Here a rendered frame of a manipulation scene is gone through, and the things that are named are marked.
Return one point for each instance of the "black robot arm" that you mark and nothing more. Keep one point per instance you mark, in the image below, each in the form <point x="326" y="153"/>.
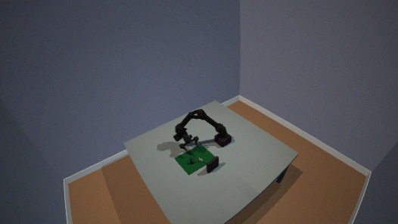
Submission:
<point x="181" y="131"/>

